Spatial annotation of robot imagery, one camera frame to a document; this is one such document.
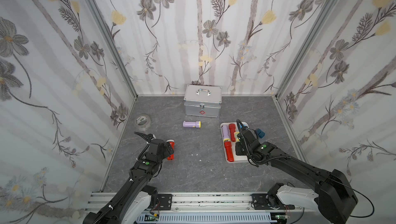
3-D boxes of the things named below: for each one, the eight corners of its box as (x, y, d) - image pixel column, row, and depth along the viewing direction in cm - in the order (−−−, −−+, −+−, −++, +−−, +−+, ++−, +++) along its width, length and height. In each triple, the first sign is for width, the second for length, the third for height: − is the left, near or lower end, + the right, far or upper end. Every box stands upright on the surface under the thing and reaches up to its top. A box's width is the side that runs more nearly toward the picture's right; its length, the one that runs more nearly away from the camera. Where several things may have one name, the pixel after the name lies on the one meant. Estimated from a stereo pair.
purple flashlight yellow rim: (183, 128, 104) (182, 125, 101) (183, 123, 106) (182, 120, 104) (201, 128, 104) (201, 125, 101) (201, 123, 107) (201, 121, 104)
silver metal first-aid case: (185, 117, 110) (183, 102, 98) (187, 92, 127) (186, 77, 114) (220, 117, 110) (223, 102, 98) (218, 92, 127) (220, 77, 114)
